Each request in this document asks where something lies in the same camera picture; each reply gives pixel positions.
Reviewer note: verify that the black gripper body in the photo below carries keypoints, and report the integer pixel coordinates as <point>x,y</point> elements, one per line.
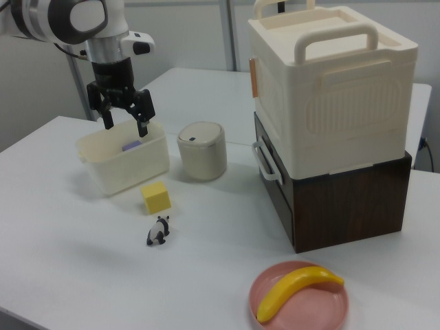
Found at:
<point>113,77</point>

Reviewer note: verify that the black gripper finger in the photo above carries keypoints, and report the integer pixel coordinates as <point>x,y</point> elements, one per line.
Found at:
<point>142,129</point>
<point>108,120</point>

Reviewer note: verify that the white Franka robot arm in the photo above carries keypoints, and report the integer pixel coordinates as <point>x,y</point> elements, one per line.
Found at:
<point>86,17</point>

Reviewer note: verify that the purple block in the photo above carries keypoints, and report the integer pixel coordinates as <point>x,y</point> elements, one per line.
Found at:
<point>132,145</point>

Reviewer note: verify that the white plastic bin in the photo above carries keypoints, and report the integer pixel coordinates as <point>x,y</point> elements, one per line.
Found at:
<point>130,168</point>

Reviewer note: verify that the cream mini trash can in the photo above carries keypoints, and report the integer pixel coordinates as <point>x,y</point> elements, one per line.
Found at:
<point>203,154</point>

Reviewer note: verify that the yellow cube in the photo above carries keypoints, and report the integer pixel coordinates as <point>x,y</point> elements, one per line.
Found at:
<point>156,199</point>

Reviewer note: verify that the panda figurine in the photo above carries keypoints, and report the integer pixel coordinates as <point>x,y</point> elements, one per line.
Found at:
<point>158,232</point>

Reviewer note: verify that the black pole behind box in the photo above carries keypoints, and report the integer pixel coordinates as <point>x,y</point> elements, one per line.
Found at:
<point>282,5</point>

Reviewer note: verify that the yellow banana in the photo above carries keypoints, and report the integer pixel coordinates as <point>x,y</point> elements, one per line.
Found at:
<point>285,288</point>

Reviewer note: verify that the dark wooden cabinet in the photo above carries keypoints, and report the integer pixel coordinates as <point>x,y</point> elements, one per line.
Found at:
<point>343,206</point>

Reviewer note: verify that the pink plate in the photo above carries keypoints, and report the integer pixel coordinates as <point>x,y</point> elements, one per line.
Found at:
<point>309,309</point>

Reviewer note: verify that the grey partition post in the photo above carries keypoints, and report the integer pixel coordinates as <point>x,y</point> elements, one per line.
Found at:
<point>229,34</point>

